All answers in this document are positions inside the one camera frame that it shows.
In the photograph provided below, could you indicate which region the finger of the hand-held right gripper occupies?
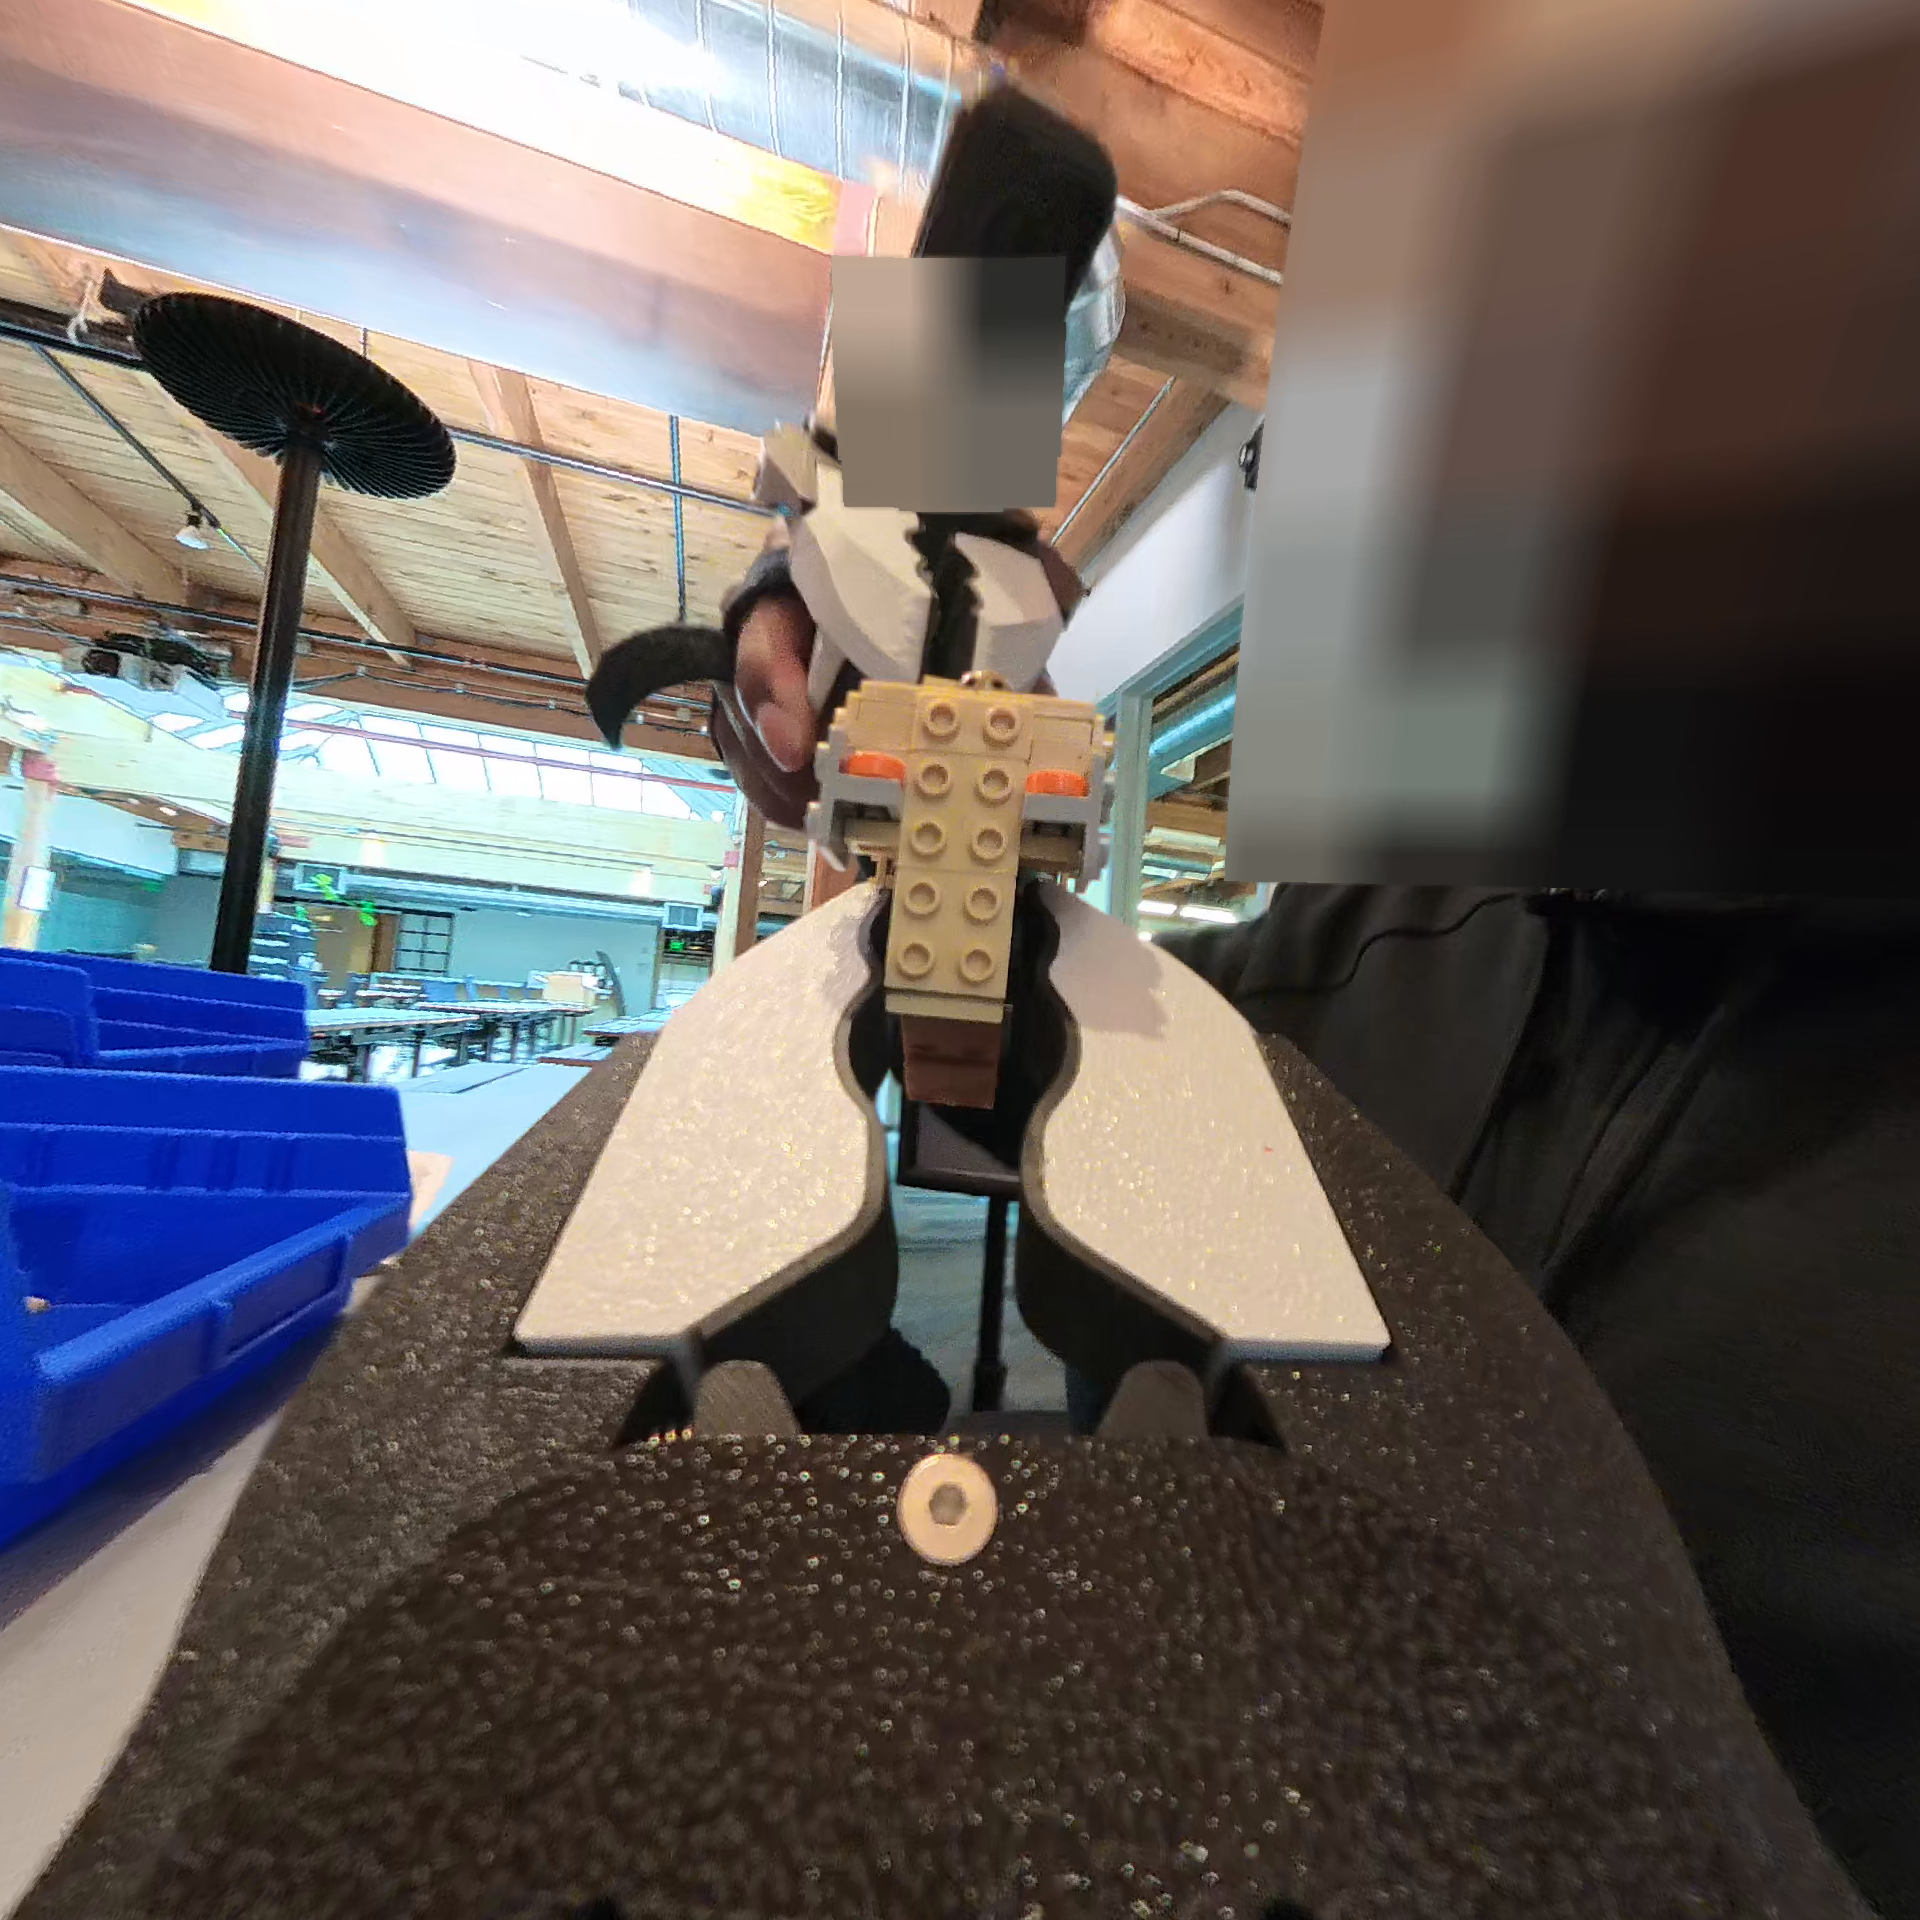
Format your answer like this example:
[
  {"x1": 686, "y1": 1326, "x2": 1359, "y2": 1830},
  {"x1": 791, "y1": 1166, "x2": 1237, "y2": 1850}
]
[
  {"x1": 763, "y1": 422, "x2": 951, "y2": 700},
  {"x1": 960, "y1": 510, "x2": 1076, "y2": 708}
]

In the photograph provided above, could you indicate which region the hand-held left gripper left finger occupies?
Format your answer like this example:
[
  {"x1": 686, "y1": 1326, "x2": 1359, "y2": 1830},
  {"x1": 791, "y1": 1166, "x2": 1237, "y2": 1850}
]
[{"x1": 517, "y1": 889, "x2": 902, "y2": 1370}]

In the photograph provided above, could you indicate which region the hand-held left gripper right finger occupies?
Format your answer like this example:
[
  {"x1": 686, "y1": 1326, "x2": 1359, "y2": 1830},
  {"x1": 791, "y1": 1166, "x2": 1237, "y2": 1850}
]
[{"x1": 1015, "y1": 889, "x2": 1390, "y2": 1370}]

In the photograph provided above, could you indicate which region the tan brick model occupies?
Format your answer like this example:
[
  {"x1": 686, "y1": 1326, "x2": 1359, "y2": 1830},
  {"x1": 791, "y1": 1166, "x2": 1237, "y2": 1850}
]
[{"x1": 809, "y1": 672, "x2": 1112, "y2": 1118}]

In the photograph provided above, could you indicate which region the blue plastic bin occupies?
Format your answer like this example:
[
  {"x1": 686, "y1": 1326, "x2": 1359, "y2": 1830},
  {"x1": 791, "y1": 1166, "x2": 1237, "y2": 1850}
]
[
  {"x1": 0, "y1": 1066, "x2": 413, "y2": 1555},
  {"x1": 0, "y1": 955, "x2": 314, "y2": 1077}
]

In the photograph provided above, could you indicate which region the grey desk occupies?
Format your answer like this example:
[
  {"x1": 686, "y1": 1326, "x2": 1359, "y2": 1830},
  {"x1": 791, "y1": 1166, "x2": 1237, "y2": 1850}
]
[{"x1": 0, "y1": 1052, "x2": 647, "y2": 1892}]

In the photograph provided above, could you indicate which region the person's right hand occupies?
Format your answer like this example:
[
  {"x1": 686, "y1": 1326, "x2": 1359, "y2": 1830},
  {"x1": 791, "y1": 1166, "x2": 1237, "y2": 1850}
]
[{"x1": 721, "y1": 573, "x2": 860, "y2": 791}]

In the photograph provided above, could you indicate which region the person's black jacket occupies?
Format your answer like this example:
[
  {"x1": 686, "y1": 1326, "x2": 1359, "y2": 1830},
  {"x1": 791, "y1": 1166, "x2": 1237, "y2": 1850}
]
[{"x1": 1156, "y1": 883, "x2": 1920, "y2": 1920}]

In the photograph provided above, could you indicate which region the black pole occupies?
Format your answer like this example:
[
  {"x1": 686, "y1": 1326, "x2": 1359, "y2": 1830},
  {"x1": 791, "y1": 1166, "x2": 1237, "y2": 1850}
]
[{"x1": 130, "y1": 292, "x2": 456, "y2": 976}]

